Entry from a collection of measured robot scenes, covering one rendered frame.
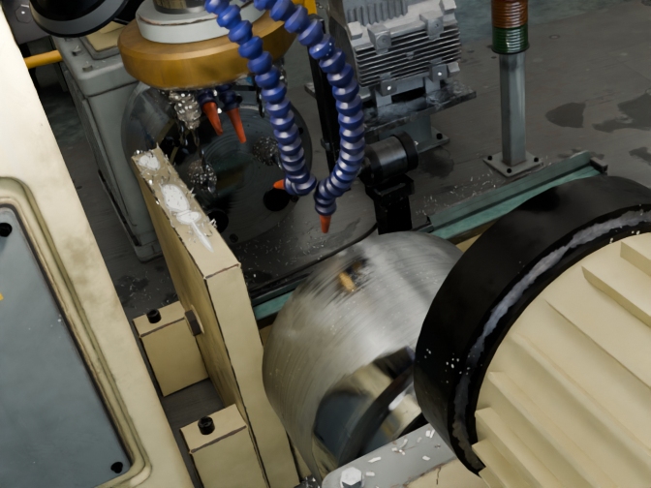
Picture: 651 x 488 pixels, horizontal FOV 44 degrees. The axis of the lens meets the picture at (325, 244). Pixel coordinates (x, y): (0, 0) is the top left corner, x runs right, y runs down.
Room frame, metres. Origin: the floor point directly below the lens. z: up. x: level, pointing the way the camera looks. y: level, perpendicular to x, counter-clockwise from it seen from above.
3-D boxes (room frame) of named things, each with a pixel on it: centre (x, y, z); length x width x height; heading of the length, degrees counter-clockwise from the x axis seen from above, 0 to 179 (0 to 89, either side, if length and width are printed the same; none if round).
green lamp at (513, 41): (1.27, -0.37, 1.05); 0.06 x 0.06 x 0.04
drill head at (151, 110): (1.12, 0.15, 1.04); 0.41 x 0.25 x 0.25; 19
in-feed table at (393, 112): (1.45, -0.18, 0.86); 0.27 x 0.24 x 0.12; 19
